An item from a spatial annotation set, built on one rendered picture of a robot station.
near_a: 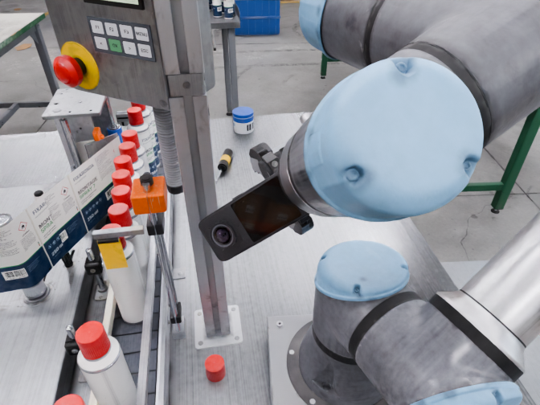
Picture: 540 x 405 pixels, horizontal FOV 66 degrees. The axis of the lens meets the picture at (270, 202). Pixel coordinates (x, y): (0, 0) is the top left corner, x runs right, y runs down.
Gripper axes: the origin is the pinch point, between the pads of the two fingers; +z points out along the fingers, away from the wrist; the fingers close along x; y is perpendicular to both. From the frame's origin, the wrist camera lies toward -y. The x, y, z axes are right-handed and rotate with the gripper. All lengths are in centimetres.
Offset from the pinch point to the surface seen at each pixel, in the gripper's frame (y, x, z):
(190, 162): -6.7, 8.7, 2.5
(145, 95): -7.2, 17.8, -1.5
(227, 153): 4, 15, 73
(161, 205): -12.7, 5.8, 2.2
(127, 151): -16.3, 20.9, 33.1
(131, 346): -31.3, -11.0, 21.1
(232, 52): 48, 77, 191
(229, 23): 52, 88, 178
